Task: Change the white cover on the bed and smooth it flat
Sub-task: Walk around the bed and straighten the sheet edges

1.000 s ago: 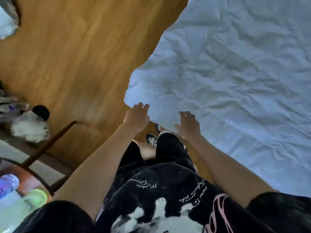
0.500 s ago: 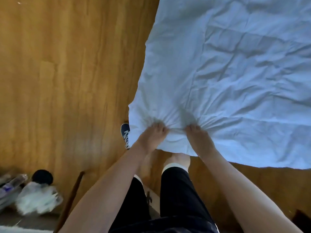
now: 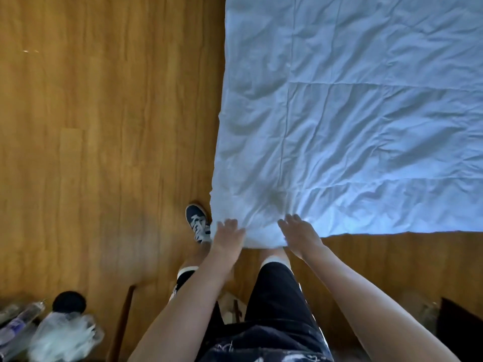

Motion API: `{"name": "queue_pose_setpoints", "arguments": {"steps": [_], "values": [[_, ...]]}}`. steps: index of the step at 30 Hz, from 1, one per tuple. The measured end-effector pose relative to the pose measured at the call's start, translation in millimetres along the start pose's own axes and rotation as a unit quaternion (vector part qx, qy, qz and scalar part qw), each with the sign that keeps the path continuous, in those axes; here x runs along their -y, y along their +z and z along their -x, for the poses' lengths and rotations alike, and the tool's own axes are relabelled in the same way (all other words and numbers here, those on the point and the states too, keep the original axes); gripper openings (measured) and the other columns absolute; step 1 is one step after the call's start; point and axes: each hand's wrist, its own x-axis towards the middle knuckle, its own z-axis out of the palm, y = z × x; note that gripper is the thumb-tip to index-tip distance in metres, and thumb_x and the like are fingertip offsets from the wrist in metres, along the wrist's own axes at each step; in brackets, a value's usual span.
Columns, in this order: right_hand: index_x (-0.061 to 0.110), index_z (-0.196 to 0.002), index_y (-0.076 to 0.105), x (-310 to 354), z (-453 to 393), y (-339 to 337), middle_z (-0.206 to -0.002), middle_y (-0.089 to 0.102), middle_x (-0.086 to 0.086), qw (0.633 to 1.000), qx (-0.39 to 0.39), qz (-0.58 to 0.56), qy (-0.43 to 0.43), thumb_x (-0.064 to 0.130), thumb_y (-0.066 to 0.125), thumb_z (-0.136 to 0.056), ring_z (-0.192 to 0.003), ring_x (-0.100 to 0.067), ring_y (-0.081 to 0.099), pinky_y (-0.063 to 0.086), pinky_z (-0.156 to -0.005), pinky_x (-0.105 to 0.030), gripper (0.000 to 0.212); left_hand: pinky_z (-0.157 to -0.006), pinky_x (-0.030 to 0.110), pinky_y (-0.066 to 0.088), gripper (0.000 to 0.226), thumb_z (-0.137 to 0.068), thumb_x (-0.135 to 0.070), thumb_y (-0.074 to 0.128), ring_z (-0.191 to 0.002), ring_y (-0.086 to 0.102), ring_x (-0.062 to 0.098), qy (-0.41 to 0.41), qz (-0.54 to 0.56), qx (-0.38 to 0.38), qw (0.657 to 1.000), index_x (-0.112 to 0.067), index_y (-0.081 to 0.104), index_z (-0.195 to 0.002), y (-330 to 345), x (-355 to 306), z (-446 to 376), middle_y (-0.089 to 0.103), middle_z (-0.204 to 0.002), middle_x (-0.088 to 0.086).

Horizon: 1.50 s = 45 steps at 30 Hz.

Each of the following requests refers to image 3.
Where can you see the person's right hand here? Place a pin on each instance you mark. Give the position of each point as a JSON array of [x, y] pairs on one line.
[[302, 237]]

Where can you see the person's left hand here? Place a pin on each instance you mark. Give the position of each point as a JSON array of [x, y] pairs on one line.
[[227, 240]]

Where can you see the person's right thumb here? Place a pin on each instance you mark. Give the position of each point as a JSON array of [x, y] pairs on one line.
[[283, 225]]

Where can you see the person's left thumb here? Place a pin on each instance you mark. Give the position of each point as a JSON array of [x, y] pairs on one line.
[[241, 234]]

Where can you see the white quilted duvet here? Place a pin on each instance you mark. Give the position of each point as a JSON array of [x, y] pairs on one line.
[[358, 120]]

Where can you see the person's right forearm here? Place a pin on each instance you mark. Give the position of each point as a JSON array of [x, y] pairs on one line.
[[369, 305]]

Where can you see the person's left forearm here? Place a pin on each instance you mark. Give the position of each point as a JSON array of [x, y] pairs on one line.
[[185, 309]]

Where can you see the person's right leg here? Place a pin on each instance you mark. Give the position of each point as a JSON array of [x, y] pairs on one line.
[[274, 254]]

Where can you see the person's leg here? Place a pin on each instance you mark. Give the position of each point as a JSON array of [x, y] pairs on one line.
[[196, 258], [274, 254]]

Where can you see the navy and white sneaker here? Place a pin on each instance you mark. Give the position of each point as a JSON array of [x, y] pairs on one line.
[[199, 223]]

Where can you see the person's left leg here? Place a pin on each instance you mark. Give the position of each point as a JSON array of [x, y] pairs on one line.
[[196, 258]]

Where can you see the black shorts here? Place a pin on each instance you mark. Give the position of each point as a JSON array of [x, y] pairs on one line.
[[279, 297]]

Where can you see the small white object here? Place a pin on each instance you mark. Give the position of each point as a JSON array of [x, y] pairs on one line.
[[228, 307]]

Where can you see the dark patterned shirt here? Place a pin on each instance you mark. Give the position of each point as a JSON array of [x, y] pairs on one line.
[[264, 352]]

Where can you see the brown wooden stick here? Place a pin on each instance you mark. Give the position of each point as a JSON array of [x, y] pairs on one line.
[[121, 324]]

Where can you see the black round object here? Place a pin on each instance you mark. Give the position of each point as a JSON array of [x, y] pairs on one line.
[[69, 302]]

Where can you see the crumpled clear plastic bag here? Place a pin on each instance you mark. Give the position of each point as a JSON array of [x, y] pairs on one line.
[[64, 337]]

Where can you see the dark black object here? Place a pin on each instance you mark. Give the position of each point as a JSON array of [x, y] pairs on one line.
[[462, 331]]

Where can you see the clear plastic bottle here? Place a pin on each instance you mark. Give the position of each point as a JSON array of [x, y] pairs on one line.
[[20, 320]]

